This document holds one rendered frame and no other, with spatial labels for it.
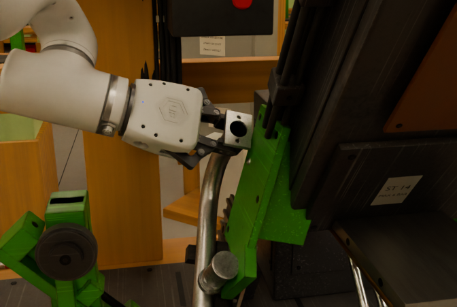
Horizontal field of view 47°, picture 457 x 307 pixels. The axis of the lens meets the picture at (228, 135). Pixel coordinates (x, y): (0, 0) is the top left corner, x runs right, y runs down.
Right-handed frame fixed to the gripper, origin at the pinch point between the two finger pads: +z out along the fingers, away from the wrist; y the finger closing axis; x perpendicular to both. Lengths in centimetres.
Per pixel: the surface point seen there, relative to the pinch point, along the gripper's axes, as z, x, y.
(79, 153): -7, 347, 147
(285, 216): 7.4, -4.6, -12.5
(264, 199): 3.1, -6.9, -11.7
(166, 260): 3.4, 42.1, -8.5
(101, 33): -20.5, 13.9, 21.7
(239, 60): 7.4, 18.8, 28.6
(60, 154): -22, 351, 145
